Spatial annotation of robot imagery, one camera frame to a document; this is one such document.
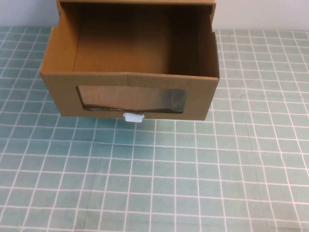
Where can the cardboard drawer with window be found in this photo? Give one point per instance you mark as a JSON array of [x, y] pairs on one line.
[[60, 96]]

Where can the cardboard shoe box shell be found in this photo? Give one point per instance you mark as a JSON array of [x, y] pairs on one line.
[[213, 4]]

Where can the green checked tablecloth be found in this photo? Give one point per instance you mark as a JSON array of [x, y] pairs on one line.
[[154, 181]]

